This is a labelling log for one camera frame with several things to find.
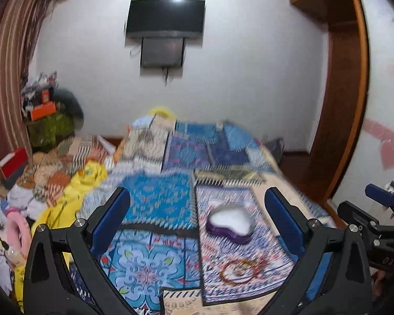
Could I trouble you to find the red string bracelet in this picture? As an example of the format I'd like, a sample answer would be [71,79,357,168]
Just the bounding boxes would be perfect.
[219,257,271,285]

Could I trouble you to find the white sliding wardrobe door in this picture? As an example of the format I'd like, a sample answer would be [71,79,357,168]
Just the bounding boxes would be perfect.
[331,0,394,225]

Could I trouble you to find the yellow cloth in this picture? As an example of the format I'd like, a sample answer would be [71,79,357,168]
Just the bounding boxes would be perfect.
[12,160,109,306]

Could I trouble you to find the patterned orange blanket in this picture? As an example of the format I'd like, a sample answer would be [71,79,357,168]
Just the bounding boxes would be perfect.
[16,135,116,207]

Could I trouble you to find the purple heart-shaped tin box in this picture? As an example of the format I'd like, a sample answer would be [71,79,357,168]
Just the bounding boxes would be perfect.
[206,203,255,245]

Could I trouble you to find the red box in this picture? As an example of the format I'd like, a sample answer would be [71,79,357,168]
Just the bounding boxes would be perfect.
[0,147,28,179]

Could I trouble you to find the dark bag on floor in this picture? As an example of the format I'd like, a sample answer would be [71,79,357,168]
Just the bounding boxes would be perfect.
[265,137,285,164]

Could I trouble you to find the blue patchwork bedspread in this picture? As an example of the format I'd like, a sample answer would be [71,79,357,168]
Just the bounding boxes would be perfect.
[76,115,334,314]

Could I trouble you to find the green cloth covered stand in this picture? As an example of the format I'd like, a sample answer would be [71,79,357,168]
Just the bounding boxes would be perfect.
[27,112,75,147]

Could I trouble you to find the orange box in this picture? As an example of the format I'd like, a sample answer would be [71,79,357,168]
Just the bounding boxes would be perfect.
[28,102,57,121]

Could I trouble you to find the dark green plush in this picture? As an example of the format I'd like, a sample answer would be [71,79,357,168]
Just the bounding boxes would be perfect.
[53,87,85,130]

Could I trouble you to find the yellow object behind bed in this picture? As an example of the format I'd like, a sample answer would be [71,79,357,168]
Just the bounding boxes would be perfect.
[147,106,176,119]

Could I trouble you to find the striped brown curtain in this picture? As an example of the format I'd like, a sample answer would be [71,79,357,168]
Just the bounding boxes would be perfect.
[0,0,53,184]

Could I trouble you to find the pink ring toy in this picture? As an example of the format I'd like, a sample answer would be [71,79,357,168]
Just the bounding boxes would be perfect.
[6,211,32,267]

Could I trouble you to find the wooden wardrobe frame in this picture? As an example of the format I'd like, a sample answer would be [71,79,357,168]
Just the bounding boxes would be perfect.
[290,0,369,205]

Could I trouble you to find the small black wall monitor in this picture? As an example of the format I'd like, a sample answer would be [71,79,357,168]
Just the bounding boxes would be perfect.
[140,38,185,68]

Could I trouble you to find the black wall television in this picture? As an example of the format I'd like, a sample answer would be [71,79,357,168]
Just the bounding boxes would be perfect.
[125,0,206,38]

